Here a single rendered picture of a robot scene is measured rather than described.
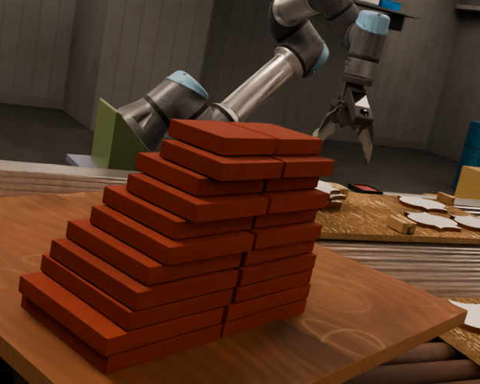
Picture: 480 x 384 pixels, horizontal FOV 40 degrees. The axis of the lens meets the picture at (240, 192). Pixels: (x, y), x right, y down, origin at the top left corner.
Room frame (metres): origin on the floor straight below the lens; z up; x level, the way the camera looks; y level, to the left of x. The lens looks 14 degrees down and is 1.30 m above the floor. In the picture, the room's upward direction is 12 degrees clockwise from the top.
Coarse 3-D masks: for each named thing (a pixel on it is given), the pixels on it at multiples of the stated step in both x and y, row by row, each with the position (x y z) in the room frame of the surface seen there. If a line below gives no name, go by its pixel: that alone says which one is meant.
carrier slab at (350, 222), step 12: (348, 204) 1.62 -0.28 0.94; (324, 216) 1.45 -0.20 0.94; (336, 216) 1.47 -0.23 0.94; (348, 216) 1.50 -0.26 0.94; (360, 216) 1.52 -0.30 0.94; (372, 216) 1.54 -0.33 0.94; (324, 228) 1.35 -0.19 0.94; (336, 228) 1.37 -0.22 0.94; (348, 228) 1.39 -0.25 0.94; (360, 228) 1.41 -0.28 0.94; (372, 228) 1.43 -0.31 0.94; (384, 228) 1.46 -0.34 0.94; (372, 240) 1.38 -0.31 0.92; (384, 240) 1.40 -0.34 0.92; (396, 240) 1.42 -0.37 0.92; (408, 240) 1.43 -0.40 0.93
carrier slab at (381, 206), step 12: (348, 192) 1.78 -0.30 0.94; (360, 204) 1.65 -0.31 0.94; (372, 204) 1.68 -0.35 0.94; (384, 204) 1.71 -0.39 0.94; (396, 204) 1.74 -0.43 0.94; (444, 204) 1.88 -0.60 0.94; (384, 216) 1.57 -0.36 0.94; (444, 216) 1.71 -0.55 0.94; (420, 228) 1.53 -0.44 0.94; (420, 240) 1.45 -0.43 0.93; (432, 240) 1.47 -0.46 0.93; (444, 240) 1.49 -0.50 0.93; (456, 240) 1.51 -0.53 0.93; (468, 240) 1.53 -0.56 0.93
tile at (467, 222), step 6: (450, 216) 1.70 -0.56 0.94; (456, 216) 1.69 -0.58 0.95; (462, 216) 1.71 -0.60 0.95; (468, 216) 1.72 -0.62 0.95; (456, 222) 1.64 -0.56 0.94; (462, 222) 1.63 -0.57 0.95; (468, 222) 1.64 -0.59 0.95; (474, 222) 1.66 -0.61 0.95; (468, 228) 1.61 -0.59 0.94; (474, 228) 1.61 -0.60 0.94
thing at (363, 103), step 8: (352, 88) 1.55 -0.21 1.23; (360, 88) 1.56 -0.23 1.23; (352, 96) 1.53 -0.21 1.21; (360, 96) 1.54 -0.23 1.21; (352, 104) 1.51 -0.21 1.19; (360, 104) 1.51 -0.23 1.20; (368, 104) 1.52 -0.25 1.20; (352, 112) 1.49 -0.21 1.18; (360, 112) 1.48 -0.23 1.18; (368, 112) 1.49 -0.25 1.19; (352, 120) 1.48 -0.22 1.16; (360, 120) 1.47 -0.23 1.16; (368, 120) 1.47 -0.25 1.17
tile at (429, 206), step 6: (402, 198) 1.79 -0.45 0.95; (408, 198) 1.80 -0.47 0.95; (414, 198) 1.82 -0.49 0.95; (420, 198) 1.84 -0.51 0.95; (402, 204) 1.75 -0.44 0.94; (408, 204) 1.74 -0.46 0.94; (414, 204) 1.74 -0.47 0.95; (420, 204) 1.75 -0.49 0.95; (426, 204) 1.77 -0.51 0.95; (432, 204) 1.79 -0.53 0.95; (438, 204) 1.80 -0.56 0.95; (426, 210) 1.72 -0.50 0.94; (432, 210) 1.74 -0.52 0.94; (438, 210) 1.75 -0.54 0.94; (444, 210) 1.75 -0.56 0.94
